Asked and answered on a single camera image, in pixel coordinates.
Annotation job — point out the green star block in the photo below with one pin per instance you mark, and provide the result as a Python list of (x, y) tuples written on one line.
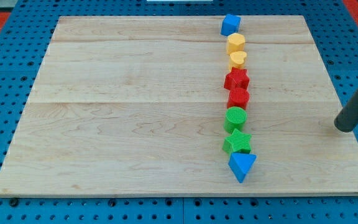
[(237, 142)]

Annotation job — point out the blue cube block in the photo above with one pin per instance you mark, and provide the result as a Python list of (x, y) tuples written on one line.
[(230, 24)]

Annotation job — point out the red star block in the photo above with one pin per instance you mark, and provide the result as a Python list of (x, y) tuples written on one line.
[(237, 78)]

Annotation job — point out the yellow heart block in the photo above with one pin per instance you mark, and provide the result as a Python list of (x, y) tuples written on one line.
[(237, 60)]

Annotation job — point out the wooden board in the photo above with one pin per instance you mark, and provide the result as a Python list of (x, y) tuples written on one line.
[(133, 106)]

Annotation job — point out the blue triangle block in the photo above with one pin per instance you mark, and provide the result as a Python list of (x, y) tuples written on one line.
[(240, 164)]

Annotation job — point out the red cylinder block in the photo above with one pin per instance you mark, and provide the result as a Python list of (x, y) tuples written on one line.
[(238, 97)]

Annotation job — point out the green cylinder block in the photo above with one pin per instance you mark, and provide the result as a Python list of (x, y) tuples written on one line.
[(235, 118)]

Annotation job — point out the yellow pentagon block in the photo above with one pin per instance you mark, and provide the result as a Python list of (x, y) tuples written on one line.
[(235, 42)]

